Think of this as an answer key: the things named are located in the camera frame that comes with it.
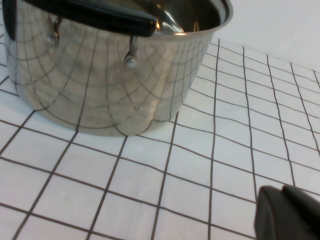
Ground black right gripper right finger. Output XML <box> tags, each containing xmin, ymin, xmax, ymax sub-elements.
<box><xmin>282</xmin><ymin>184</ymin><xmax>320</xmax><ymax>240</ymax></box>

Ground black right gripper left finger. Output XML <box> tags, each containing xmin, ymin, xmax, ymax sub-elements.
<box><xmin>254</xmin><ymin>185</ymin><xmax>300</xmax><ymax>240</ymax></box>

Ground white black-grid tablecloth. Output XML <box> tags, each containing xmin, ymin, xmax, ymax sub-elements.
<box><xmin>0</xmin><ymin>14</ymin><xmax>320</xmax><ymax>240</ymax></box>

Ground stainless steel pot black handles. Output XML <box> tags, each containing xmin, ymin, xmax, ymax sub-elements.
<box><xmin>3</xmin><ymin>0</ymin><xmax>235</xmax><ymax>138</ymax></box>

